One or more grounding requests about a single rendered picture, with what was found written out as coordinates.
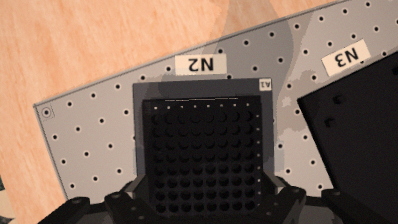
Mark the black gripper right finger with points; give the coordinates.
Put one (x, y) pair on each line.
(292, 205)

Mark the white label with black n2 text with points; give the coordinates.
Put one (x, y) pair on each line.
(200, 64)

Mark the cream name plate labelled n3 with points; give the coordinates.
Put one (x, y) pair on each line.
(345, 58)

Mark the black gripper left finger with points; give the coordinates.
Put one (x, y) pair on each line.
(78, 210)

